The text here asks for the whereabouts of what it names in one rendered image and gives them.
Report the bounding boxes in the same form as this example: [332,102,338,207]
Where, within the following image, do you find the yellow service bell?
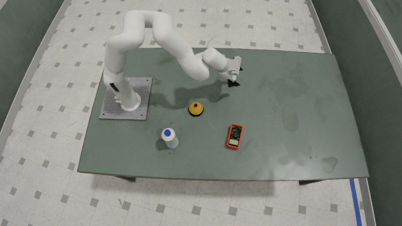
[188,102,204,116]

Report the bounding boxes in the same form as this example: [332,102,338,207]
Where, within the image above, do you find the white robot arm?
[103,10,241,112]

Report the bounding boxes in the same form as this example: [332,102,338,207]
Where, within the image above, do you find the orange digital multimeter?
[226,124,243,149]

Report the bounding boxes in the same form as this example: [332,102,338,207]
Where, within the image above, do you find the white bottle with blue cap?
[161,128,178,149]

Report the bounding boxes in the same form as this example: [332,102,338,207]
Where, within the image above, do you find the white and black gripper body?
[219,71,236,81]

